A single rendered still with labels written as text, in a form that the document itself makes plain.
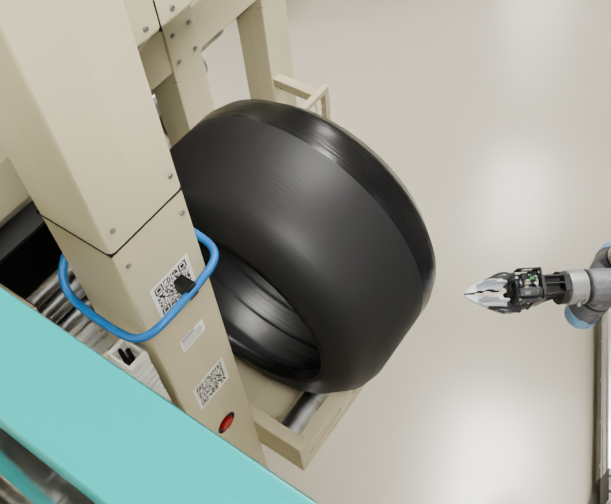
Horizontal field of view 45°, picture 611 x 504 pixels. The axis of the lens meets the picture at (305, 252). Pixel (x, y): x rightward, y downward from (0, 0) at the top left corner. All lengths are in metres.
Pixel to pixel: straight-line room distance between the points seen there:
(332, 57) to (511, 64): 0.86
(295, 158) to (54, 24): 0.59
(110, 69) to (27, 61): 0.10
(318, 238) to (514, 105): 2.45
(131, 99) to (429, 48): 3.06
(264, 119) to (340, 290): 0.33
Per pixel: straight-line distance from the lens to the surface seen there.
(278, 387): 1.72
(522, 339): 2.75
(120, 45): 0.78
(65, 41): 0.73
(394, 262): 1.24
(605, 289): 1.67
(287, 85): 2.09
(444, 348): 2.69
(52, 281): 1.51
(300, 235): 1.15
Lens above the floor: 2.33
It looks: 53 degrees down
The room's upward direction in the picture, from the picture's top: 7 degrees counter-clockwise
